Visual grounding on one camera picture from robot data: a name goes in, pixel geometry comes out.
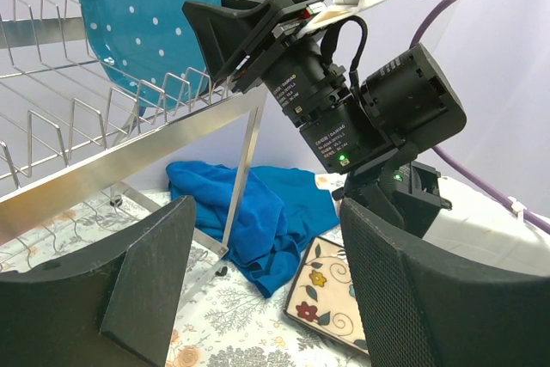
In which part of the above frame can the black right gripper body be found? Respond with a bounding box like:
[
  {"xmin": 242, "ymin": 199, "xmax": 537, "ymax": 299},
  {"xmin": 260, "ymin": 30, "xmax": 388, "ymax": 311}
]
[{"xmin": 226, "ymin": 6, "xmax": 347, "ymax": 129}]

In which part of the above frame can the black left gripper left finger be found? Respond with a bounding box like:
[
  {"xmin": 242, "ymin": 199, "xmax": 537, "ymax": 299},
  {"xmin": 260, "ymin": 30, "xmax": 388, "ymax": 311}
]
[{"xmin": 1, "ymin": 196, "xmax": 196, "ymax": 366}]

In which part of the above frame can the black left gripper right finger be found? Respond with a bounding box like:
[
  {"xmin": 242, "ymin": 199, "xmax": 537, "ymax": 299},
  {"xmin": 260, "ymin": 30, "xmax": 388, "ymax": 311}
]
[{"xmin": 340, "ymin": 199, "xmax": 549, "ymax": 366}]

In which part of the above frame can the square floral plate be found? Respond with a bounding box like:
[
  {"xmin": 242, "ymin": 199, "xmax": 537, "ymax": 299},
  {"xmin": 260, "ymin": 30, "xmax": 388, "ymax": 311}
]
[{"xmin": 284, "ymin": 237, "xmax": 369, "ymax": 355}]

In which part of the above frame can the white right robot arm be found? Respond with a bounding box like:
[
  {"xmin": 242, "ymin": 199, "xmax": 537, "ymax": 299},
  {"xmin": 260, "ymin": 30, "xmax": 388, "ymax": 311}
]
[{"xmin": 182, "ymin": 0, "xmax": 549, "ymax": 276}]

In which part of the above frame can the steel dish rack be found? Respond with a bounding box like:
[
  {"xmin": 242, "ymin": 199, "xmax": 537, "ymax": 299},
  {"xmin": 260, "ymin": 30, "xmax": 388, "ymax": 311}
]
[{"xmin": 1, "ymin": 0, "xmax": 266, "ymax": 304}]

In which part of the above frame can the blue cloth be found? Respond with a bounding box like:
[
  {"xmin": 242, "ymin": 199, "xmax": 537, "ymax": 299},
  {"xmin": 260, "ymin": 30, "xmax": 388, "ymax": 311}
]
[{"xmin": 166, "ymin": 161, "xmax": 339, "ymax": 298}]

